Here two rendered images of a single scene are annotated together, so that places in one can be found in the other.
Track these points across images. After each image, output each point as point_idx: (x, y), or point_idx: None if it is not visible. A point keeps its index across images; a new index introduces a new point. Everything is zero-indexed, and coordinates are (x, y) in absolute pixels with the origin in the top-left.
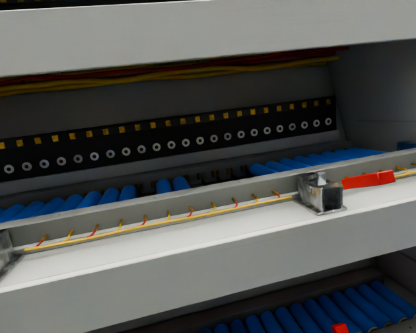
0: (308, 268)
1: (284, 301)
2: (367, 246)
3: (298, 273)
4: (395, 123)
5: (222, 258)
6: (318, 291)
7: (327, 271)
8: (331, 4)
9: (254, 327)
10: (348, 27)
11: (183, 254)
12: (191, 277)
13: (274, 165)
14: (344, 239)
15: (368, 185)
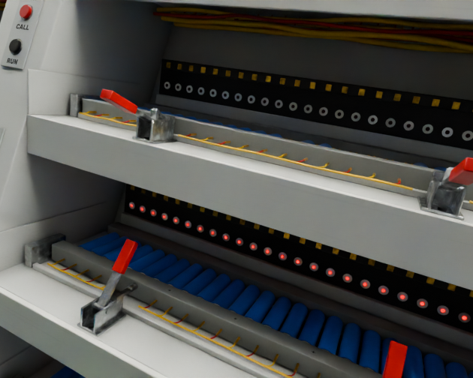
0: (382, 256)
1: (382, 329)
2: (470, 273)
3: (368, 254)
4: None
5: (299, 198)
6: (433, 347)
7: (465, 340)
8: None
9: (331, 324)
10: None
11: (269, 178)
12: (269, 201)
13: (439, 169)
14: (439, 247)
15: (458, 172)
